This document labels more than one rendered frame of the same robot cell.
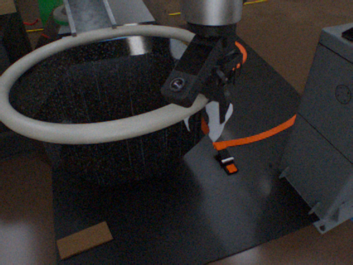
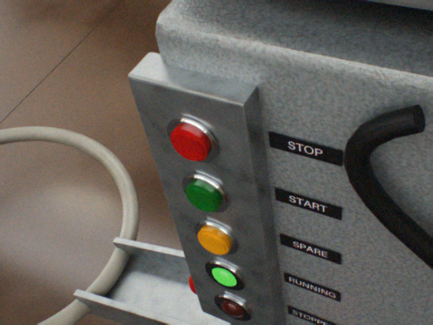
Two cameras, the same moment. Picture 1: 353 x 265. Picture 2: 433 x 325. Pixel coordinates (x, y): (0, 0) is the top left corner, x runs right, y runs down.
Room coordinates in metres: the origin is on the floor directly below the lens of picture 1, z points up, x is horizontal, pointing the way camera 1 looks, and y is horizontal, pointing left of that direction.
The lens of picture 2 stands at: (1.36, 0.13, 1.77)
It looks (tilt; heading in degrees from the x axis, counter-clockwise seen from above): 46 degrees down; 150
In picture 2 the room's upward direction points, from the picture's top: 12 degrees counter-clockwise
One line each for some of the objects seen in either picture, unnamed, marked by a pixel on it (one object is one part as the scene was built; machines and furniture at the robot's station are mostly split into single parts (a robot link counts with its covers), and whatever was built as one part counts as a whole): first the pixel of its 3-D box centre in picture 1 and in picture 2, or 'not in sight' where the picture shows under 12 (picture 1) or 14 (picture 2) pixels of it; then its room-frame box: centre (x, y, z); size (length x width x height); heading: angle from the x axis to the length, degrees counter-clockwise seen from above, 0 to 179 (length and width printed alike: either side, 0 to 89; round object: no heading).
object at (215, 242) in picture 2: not in sight; (215, 239); (1.13, 0.25, 1.41); 0.03 x 0.01 x 0.03; 23
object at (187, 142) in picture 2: not in sight; (191, 141); (1.13, 0.25, 1.52); 0.03 x 0.01 x 0.03; 23
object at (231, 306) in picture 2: not in sight; (233, 307); (1.13, 0.25, 1.31); 0.02 x 0.01 x 0.02; 23
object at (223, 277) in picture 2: not in sight; (225, 274); (1.13, 0.25, 1.36); 0.02 x 0.01 x 0.02; 23
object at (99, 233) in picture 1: (84, 240); not in sight; (0.62, 0.45, 0.02); 0.25 x 0.10 x 0.01; 118
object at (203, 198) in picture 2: not in sight; (203, 195); (1.13, 0.25, 1.47); 0.03 x 0.01 x 0.03; 23
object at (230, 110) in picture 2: not in sight; (225, 223); (1.12, 0.27, 1.41); 0.08 x 0.03 x 0.28; 23
